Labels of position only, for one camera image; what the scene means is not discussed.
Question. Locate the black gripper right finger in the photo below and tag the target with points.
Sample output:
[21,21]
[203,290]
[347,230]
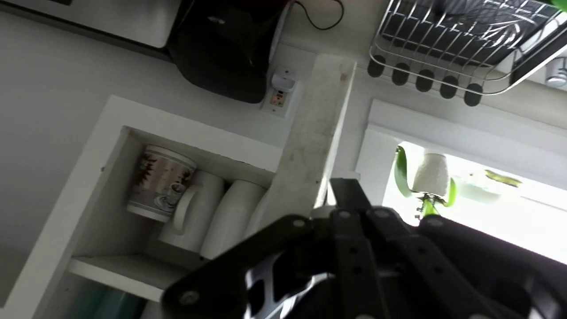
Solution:
[388,271]

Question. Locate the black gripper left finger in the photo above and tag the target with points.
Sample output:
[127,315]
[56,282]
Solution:
[253,278]

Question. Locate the printed mug in cabinet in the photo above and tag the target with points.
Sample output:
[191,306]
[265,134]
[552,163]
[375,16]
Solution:
[159,180]

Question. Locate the window frame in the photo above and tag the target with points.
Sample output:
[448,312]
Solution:
[473,140]

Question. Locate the metal dish rack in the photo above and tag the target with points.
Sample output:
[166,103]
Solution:
[469,48]

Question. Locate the black electric kettle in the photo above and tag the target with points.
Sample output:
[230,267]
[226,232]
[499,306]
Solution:
[225,46]

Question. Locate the white cup in cabinet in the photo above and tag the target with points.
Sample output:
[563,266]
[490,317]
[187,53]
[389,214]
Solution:
[230,218]

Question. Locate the green sponge on sill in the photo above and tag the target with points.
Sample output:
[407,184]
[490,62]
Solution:
[501,179]

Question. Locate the white wall cabinet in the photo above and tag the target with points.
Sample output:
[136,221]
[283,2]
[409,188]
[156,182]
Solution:
[92,239]

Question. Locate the white mug in cabinet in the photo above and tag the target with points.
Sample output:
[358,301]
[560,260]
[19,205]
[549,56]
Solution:
[193,212]

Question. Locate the white glass cabinet door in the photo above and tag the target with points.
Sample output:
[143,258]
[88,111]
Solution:
[308,154]

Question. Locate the white stove top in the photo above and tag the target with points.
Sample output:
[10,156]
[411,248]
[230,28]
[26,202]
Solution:
[145,21]

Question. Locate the potted orchid plant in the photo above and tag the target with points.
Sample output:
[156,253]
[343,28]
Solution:
[432,184]

